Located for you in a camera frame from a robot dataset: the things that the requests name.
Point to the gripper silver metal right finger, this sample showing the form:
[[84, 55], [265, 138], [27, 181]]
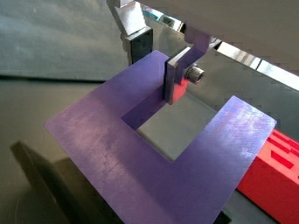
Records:
[[179, 65]]

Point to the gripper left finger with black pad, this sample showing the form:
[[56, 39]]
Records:
[[136, 33]]

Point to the purple U-shaped block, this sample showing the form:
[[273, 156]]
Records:
[[148, 189]]

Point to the red board with cutouts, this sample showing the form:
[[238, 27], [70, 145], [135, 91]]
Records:
[[271, 181]]

